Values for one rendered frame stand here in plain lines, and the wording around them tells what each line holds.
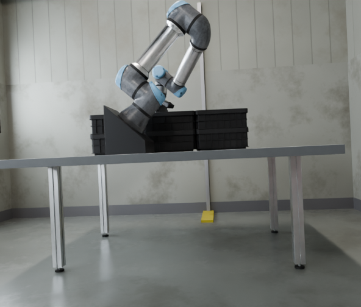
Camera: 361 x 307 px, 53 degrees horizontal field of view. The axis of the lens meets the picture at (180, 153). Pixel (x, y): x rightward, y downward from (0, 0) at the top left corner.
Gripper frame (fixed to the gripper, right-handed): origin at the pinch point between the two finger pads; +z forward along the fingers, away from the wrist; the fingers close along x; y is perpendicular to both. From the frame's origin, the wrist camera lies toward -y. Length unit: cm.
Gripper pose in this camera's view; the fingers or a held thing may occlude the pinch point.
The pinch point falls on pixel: (160, 127)
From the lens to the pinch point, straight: 215.9
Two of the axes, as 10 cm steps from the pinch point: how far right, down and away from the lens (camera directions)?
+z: -0.6, 9.9, -1.0
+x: -7.0, -1.1, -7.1
